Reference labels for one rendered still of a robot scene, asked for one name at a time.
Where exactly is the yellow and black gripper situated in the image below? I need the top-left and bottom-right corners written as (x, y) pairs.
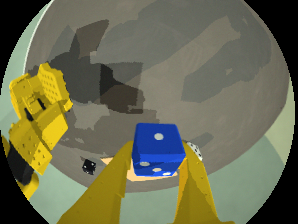
top-left (56, 141), bottom-right (235, 224)

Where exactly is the tan square mat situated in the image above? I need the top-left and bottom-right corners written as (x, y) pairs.
top-left (101, 156), bottom-right (177, 181)

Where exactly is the blue die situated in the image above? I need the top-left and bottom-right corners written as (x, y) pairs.
top-left (131, 123), bottom-right (186, 177)

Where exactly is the white die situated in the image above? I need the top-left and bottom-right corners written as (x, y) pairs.
top-left (186, 142), bottom-right (202, 160)

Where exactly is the black die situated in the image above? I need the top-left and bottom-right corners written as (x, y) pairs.
top-left (82, 159), bottom-right (96, 175)

